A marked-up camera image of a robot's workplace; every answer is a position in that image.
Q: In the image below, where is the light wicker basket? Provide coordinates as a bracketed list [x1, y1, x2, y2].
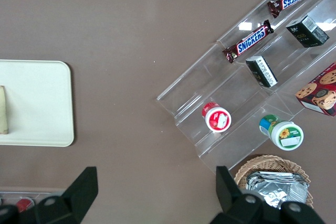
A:
[233, 155, 314, 210]

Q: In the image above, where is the triangular sandwich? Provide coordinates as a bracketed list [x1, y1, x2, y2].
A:
[0, 85, 10, 135]

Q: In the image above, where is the red chocolate chip cookie box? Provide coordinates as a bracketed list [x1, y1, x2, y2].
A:
[295, 62, 336, 117]

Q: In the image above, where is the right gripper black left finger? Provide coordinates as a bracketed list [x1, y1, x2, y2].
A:
[34, 166, 99, 224]

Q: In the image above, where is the aluminium foil container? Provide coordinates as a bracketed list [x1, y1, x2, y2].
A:
[246, 170, 311, 209]

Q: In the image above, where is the green lid yogurt cup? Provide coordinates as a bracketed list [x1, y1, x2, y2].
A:
[258, 114, 305, 151]

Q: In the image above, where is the red lid yogurt cup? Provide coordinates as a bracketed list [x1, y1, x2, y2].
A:
[201, 101, 232, 133]

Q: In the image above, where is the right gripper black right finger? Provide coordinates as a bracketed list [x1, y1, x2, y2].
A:
[209, 165, 265, 224]

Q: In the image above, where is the cream rectangular tray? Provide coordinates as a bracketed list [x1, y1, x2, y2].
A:
[0, 60, 75, 147]

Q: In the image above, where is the clear acrylic stepped display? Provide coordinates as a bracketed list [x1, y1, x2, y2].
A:
[156, 0, 336, 175]

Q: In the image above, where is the clear acrylic bottle rack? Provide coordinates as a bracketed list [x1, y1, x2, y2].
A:
[0, 189, 62, 209]

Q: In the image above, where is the small black carton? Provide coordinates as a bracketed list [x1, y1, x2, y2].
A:
[285, 15, 330, 49]
[245, 55, 278, 89]

